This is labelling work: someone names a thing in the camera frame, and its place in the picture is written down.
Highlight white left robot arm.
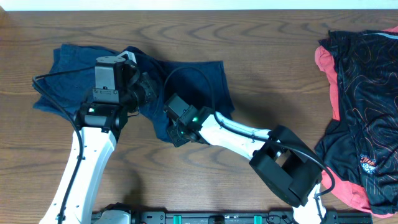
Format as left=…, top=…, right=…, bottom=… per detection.
left=41, top=56, right=157, bottom=223

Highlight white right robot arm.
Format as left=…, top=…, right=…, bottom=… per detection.
left=164, top=105, right=326, bottom=223

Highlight folded navy blue shorts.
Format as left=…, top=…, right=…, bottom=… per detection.
left=38, top=44, right=119, bottom=116

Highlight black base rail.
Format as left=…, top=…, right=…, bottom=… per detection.
left=93, top=203, right=374, bottom=224

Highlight navy blue shorts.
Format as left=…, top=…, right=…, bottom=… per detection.
left=38, top=44, right=119, bottom=116
left=125, top=46, right=234, bottom=142

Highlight black patterned sports shirt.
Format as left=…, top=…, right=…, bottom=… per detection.
left=314, top=29, right=398, bottom=215

